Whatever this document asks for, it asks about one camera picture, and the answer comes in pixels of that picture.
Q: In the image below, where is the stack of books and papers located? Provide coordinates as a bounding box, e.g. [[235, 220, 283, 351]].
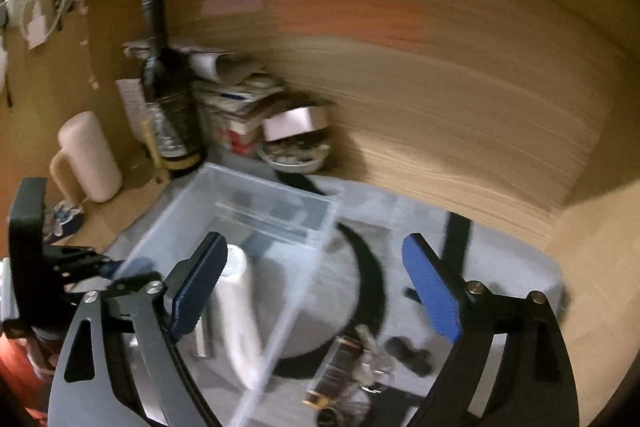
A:
[[122, 39, 286, 158]]

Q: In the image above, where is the white hanging tag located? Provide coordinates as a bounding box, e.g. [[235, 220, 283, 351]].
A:
[[25, 14, 53, 50]]

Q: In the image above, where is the red cloth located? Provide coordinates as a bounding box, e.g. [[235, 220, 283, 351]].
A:
[[0, 332, 56, 413]]

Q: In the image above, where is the white tube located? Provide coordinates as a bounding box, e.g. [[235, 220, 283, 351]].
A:
[[207, 244, 263, 390]]

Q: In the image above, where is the dark wine bottle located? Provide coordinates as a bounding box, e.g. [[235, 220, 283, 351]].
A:
[[140, 0, 208, 172]]

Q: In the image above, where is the white paper note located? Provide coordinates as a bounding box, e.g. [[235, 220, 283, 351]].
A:
[[115, 78, 148, 142]]

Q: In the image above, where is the orange sticky note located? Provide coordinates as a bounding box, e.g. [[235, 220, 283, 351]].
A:
[[272, 0, 426, 52]]

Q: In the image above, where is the yellow stick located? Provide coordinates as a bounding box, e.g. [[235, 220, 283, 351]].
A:
[[142, 119, 168, 182]]

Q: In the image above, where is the small black item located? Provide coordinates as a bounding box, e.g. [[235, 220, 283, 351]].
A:
[[387, 336, 432, 378]]

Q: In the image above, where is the cream mug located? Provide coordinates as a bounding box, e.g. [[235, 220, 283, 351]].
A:
[[50, 111, 123, 204]]

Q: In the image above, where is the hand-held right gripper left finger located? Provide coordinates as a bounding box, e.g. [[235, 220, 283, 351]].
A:
[[47, 231, 231, 427]]

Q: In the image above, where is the clear plastic storage box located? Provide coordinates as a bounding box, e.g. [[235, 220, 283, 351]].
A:
[[107, 163, 341, 427]]

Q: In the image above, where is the blue white packet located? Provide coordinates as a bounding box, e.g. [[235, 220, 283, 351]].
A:
[[42, 199, 86, 243]]

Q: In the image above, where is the bowl of small shells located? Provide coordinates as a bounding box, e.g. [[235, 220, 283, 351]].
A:
[[257, 139, 333, 174]]

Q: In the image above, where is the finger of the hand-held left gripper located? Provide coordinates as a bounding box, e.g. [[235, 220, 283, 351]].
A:
[[47, 246, 126, 293]]

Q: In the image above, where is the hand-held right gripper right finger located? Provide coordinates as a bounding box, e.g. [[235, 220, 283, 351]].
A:
[[401, 233, 581, 427]]

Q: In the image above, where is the grey mat with black letters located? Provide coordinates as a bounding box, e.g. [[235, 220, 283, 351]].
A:
[[107, 174, 566, 427]]

